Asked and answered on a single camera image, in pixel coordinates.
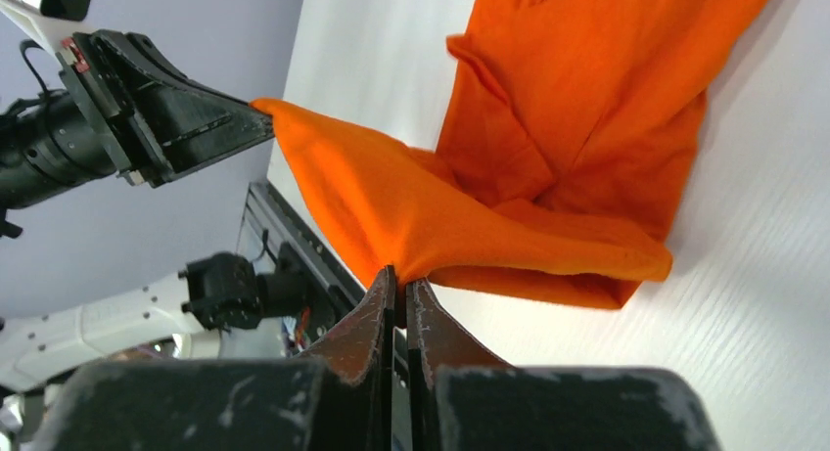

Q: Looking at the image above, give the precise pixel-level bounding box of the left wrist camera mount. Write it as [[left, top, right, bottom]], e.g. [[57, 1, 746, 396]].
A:
[[1, 0, 94, 55]]

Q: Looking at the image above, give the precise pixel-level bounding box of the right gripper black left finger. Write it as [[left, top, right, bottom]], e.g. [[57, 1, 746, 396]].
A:
[[32, 267, 396, 450]]

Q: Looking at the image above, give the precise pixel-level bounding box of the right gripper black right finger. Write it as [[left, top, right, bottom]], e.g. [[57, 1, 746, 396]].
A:
[[406, 280, 721, 450]]

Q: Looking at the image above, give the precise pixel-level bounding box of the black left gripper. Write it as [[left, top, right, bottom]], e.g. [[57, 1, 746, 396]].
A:
[[1, 30, 274, 239]]

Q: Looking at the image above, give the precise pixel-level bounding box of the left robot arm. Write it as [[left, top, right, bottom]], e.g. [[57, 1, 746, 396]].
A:
[[1, 30, 360, 394]]

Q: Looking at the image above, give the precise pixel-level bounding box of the orange t-shirt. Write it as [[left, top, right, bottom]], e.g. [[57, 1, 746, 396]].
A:
[[254, 0, 768, 309]]

